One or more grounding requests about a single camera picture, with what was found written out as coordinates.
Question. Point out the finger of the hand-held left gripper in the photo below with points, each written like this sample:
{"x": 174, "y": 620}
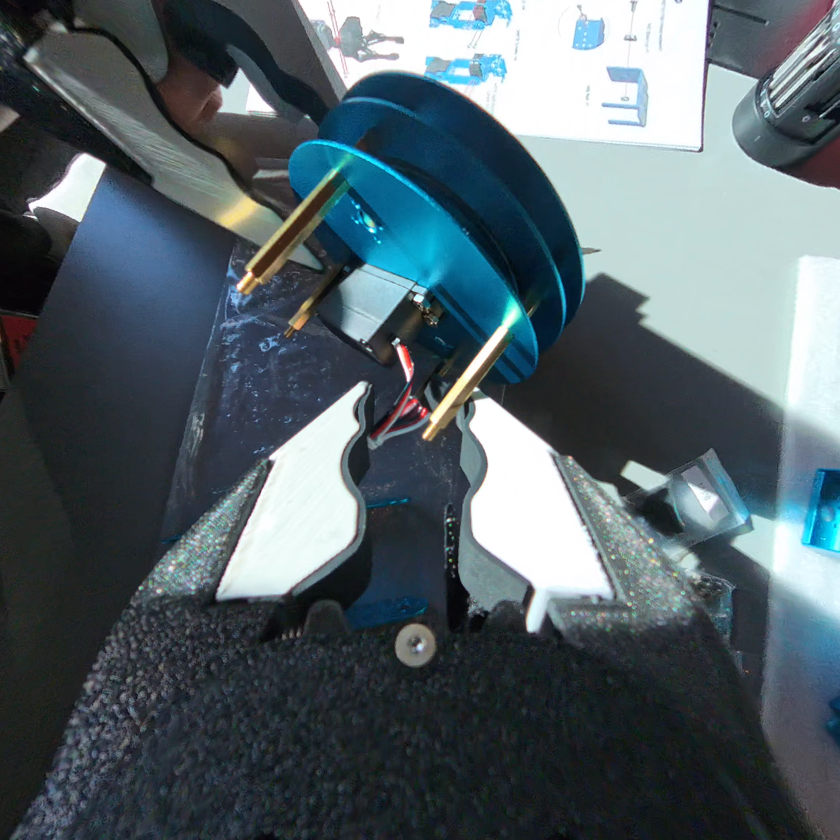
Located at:
{"x": 256, "y": 53}
{"x": 197, "y": 164}

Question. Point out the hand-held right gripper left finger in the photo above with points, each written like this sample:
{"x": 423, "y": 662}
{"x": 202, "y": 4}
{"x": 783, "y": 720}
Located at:
{"x": 302, "y": 519}

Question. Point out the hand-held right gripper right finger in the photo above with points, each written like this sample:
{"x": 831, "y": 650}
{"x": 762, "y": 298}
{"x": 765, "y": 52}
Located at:
{"x": 538, "y": 515}

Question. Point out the blue metal bracket assembly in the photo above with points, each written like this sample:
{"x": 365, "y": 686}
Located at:
{"x": 387, "y": 612}

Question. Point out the blue round metal base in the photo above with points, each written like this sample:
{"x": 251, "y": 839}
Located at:
{"x": 446, "y": 197}

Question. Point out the person's left hand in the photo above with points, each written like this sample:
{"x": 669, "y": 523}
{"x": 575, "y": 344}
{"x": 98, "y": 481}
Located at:
{"x": 263, "y": 138}

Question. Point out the brass standoff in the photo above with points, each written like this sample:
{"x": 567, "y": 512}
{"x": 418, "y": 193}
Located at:
{"x": 466, "y": 381}
{"x": 313, "y": 305}
{"x": 289, "y": 236}

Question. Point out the clear plastic bag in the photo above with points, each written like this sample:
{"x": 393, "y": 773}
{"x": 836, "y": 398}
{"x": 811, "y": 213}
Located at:
{"x": 263, "y": 381}

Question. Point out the small clear parts bag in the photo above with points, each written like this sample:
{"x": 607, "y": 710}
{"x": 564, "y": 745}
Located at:
{"x": 696, "y": 496}

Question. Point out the printed instruction manual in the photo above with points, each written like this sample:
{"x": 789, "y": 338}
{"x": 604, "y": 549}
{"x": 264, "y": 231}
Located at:
{"x": 551, "y": 66}

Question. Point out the black ribbed cylinder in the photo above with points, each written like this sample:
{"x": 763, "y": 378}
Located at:
{"x": 794, "y": 112}

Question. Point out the black flat panel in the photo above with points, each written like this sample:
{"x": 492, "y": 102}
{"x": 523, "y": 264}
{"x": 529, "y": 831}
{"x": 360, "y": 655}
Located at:
{"x": 742, "y": 33}

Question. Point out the small blue metal bracket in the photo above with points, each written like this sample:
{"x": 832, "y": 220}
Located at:
{"x": 823, "y": 509}

